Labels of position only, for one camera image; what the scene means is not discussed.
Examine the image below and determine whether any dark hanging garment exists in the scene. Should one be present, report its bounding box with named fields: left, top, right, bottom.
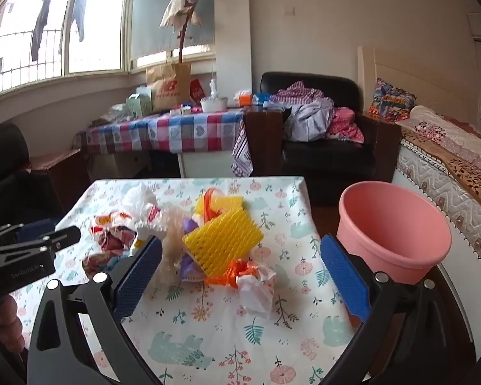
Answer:
left=31, top=0, right=55, bottom=62

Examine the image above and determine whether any pink checked garment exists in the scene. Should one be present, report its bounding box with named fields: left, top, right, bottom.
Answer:
left=270, top=81, right=333, bottom=107

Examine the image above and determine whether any green box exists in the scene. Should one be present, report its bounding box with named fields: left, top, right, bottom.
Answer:
left=126, top=87, right=155, bottom=117

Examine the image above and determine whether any pink floral quilt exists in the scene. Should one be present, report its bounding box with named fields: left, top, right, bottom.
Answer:
left=397, top=105, right=481, bottom=177

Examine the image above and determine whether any beige headboard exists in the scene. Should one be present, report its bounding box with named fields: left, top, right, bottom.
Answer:
left=357, top=45, right=481, bottom=109

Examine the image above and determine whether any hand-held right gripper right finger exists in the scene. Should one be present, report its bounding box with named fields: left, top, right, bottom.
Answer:
left=320, top=233, right=477, bottom=385

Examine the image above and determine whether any brown paper bag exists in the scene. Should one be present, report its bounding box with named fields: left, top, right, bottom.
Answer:
left=145, top=61, right=192, bottom=112

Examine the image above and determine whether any dark red wrapper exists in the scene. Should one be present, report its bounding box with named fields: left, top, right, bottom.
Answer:
left=98, top=227, right=137, bottom=257

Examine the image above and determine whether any yellow cloth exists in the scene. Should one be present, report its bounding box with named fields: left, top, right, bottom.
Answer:
left=182, top=208, right=264, bottom=278

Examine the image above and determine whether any white wrapper pink red print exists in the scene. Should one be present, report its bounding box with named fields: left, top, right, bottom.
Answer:
left=134, top=202, right=169, bottom=245

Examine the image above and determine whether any white cabinet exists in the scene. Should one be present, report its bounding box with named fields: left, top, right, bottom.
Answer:
left=176, top=150, right=241, bottom=178

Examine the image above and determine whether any pale striped shirt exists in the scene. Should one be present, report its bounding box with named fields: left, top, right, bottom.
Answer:
left=284, top=100, right=337, bottom=142

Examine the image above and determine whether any yellow foam net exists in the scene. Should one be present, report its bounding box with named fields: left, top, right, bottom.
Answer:
left=195, top=192, right=245, bottom=219

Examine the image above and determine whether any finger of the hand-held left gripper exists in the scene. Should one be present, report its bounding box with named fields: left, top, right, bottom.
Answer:
left=40, top=226, right=82, bottom=255
left=0, top=220, right=55, bottom=245

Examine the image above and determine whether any brown wooden cabinet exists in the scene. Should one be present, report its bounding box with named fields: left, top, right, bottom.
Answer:
left=28, top=148, right=89, bottom=209

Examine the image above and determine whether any white bowl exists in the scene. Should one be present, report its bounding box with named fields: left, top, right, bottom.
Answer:
left=200, top=96, right=228, bottom=113

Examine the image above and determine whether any white paper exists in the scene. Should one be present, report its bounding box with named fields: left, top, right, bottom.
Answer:
left=236, top=267, right=279, bottom=321

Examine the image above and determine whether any purple patterned cloth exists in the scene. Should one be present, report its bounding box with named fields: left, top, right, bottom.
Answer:
left=232, top=122, right=254, bottom=177

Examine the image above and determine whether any red packet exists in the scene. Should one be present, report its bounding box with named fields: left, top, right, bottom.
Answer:
left=82, top=252, right=121, bottom=277

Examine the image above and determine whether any black chair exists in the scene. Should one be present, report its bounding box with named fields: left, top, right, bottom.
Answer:
left=0, top=122, right=65, bottom=229

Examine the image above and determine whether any clear plastic wrap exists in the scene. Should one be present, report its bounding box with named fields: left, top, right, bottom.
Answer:
left=150, top=204, right=193, bottom=289

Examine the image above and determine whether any checked tablecloth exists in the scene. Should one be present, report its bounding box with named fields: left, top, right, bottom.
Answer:
left=80, top=107, right=249, bottom=155

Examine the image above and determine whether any pink plastic bucket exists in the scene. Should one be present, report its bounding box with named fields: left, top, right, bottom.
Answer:
left=336, top=181, right=453, bottom=327

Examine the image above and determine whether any white cloth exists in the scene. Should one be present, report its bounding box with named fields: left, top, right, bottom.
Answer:
left=120, top=184, right=161, bottom=229

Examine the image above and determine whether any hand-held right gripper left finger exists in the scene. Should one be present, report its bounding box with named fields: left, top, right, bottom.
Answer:
left=26, top=236, right=163, bottom=385

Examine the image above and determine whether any blue hanging garment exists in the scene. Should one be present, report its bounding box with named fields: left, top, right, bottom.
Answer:
left=70, top=0, right=89, bottom=43

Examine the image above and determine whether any window with blind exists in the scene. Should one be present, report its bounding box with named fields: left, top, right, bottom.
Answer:
left=130, top=0, right=216, bottom=69

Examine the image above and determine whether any colourful printed pillow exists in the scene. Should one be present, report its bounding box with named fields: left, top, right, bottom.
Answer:
left=369, top=78, right=418, bottom=124

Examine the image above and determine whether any person's left hand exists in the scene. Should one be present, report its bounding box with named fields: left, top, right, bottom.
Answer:
left=0, top=294, right=25, bottom=355

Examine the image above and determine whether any pink dotted garment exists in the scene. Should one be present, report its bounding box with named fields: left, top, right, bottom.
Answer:
left=325, top=106, right=365, bottom=144

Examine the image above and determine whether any orange plastic bag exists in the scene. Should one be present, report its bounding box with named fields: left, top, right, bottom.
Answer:
left=201, top=187, right=266, bottom=289

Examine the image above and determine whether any wooden pole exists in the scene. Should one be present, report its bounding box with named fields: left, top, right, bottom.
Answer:
left=177, top=4, right=195, bottom=65

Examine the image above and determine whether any brown floral blanket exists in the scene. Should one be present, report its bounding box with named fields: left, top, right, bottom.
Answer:
left=401, top=128, right=481, bottom=209

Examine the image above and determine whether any clear plastic bag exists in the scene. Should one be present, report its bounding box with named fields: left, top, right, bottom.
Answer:
left=104, top=103, right=135, bottom=123

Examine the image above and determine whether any black armchair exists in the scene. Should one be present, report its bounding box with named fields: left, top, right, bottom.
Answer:
left=260, top=71, right=401, bottom=205

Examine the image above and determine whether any purple wrapper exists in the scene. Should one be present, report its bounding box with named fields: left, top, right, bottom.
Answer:
left=178, top=216, right=209, bottom=283

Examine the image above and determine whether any dark wooden side table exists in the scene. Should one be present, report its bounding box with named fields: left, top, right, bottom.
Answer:
left=244, top=106, right=291, bottom=177

